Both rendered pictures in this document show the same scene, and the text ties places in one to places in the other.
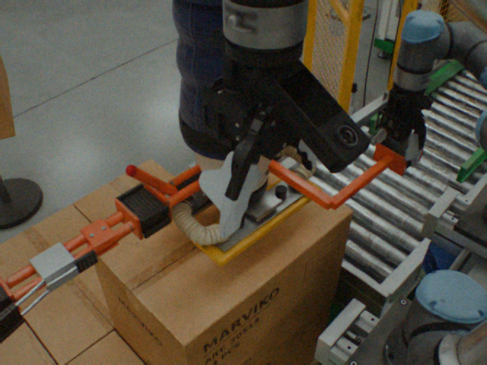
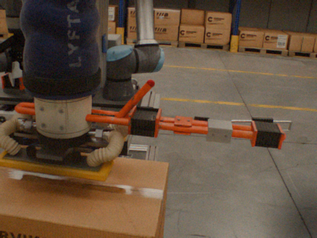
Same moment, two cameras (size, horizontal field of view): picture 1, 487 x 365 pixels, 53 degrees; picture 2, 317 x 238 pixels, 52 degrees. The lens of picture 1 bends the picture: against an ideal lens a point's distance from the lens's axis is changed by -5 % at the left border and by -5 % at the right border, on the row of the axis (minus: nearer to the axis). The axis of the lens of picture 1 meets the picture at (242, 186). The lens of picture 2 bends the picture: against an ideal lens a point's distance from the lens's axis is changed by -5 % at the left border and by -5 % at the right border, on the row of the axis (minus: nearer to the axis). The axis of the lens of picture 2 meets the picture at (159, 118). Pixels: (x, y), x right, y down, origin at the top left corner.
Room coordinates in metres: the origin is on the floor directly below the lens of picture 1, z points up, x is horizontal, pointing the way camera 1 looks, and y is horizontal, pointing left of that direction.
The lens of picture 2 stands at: (1.30, 0.92, 1.58)
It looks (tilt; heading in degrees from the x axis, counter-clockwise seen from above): 23 degrees down; 229
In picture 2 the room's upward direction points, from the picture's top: 3 degrees clockwise
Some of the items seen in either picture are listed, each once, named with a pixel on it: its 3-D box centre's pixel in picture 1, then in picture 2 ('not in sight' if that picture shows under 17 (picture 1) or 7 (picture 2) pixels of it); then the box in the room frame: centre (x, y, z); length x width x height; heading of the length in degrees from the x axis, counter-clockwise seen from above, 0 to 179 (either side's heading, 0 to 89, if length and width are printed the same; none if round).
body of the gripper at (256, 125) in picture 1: (257, 90); not in sight; (0.43, -0.01, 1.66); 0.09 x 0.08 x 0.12; 48
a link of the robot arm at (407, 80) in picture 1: (412, 76); (18, 23); (0.91, -0.36, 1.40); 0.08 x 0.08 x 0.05
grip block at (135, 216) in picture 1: (143, 210); (145, 121); (0.74, 0.21, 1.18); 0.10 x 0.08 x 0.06; 44
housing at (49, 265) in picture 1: (55, 267); (219, 131); (0.59, 0.36, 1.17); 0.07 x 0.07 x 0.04; 44
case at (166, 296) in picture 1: (225, 274); (76, 228); (0.91, 0.05, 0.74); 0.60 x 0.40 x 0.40; 134
